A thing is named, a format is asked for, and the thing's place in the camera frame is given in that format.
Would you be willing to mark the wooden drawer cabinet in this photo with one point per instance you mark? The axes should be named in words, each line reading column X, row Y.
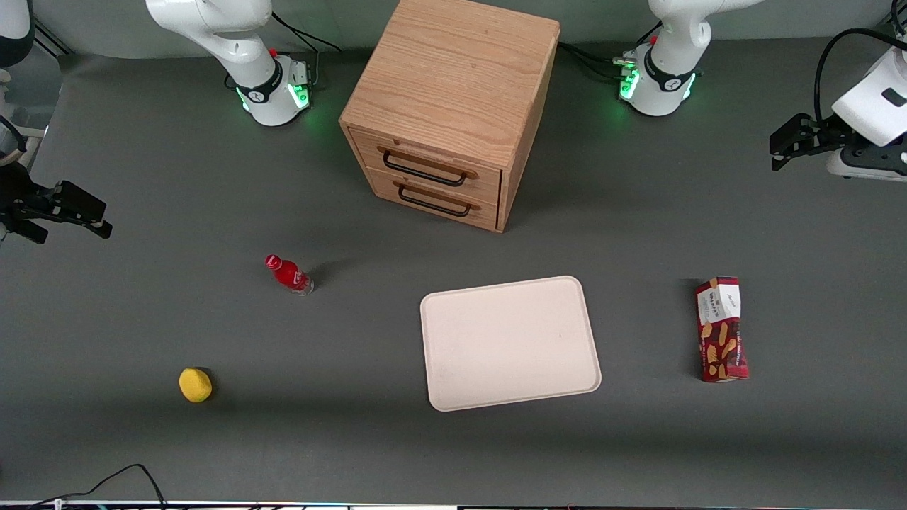
column 453, row 78

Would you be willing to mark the yellow lemon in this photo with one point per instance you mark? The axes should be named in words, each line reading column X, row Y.
column 195, row 385

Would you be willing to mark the red soda bottle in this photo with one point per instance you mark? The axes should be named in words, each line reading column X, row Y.
column 288, row 273

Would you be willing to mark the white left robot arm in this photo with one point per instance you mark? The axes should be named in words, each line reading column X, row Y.
column 666, row 85

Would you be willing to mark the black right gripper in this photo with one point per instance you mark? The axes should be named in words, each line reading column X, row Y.
column 15, row 193

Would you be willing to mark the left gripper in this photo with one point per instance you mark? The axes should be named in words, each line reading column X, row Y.
column 822, row 134

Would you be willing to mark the beige rectangular tray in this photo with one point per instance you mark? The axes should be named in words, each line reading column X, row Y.
column 506, row 343

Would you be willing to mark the red cookie box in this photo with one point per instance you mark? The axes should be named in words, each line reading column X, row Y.
column 721, row 333

